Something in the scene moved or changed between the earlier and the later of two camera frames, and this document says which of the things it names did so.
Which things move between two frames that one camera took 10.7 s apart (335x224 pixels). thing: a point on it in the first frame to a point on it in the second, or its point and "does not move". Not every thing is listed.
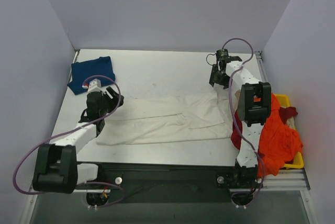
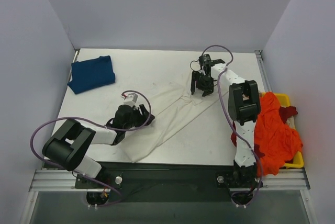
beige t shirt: (291, 123) does not move
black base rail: (171, 182) does not move
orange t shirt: (278, 142) does not move
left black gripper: (108, 98) to (141, 115)
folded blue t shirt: (81, 70) does not move
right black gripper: (217, 76) to (202, 78)
